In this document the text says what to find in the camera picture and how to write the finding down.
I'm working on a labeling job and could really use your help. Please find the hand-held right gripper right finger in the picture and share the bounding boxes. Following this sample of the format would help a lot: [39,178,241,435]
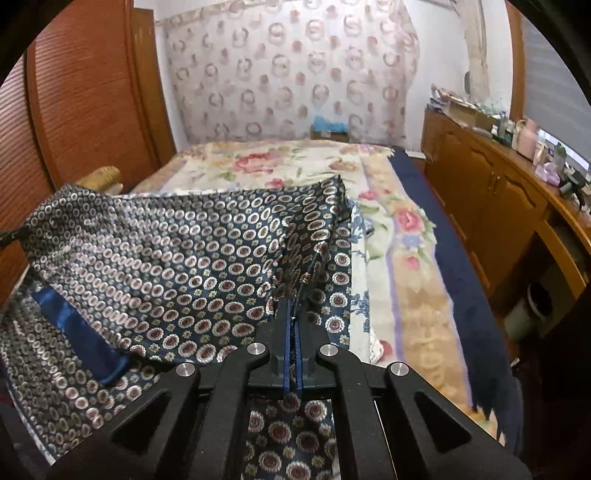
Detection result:
[293,300,532,480]

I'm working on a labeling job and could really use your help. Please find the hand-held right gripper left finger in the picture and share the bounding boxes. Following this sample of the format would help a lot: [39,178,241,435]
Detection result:
[46,300,294,480]

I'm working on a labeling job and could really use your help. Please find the dark patterned satin robe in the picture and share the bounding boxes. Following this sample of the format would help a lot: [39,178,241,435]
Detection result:
[0,174,354,480]

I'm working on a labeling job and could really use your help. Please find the blue floral white sheet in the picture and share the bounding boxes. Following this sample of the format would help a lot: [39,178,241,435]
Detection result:
[348,198,393,365]

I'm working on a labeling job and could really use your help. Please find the pink floral bedspread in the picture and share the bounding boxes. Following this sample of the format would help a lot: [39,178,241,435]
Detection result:
[131,140,490,411]

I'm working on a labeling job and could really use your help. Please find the wooden louvered wardrobe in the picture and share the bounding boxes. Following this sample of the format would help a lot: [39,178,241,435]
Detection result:
[0,0,176,296]

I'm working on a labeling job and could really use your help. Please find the dark blue bed sheet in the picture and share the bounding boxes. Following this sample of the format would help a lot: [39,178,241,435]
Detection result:
[390,148,522,444]

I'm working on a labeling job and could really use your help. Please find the white waste bin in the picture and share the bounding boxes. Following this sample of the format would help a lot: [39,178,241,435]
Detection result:
[503,281,555,342]

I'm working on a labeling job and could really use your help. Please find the light blue cloth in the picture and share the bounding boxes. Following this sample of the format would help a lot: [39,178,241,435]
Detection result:
[311,115,348,132]

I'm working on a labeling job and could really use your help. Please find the wooden sideboard cabinet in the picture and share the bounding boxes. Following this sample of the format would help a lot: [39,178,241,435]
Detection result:
[422,108,591,305]

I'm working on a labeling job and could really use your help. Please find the circle-patterned sheer curtain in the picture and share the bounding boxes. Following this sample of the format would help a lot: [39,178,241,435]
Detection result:
[154,0,421,144]

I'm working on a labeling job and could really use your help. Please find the open cardboard box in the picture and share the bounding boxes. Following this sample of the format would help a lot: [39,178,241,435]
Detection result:
[445,99,497,130]

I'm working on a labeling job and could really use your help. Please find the stack of books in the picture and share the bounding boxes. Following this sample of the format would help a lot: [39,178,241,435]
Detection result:
[427,83,455,114]

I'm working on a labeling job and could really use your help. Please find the pink tissue pack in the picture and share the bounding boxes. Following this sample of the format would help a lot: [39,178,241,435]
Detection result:
[536,162,561,185]

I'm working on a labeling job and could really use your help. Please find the pink thermos jug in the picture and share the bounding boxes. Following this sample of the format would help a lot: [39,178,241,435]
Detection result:
[515,119,539,160]

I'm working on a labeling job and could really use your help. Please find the black mini tripod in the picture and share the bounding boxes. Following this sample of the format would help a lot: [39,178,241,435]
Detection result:
[558,168,587,204]

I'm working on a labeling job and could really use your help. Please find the beige window curtain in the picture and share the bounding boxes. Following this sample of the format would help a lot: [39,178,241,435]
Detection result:
[455,0,490,100]

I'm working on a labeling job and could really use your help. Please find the grey window blind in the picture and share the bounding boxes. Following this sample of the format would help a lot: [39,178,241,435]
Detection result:
[519,14,591,171]

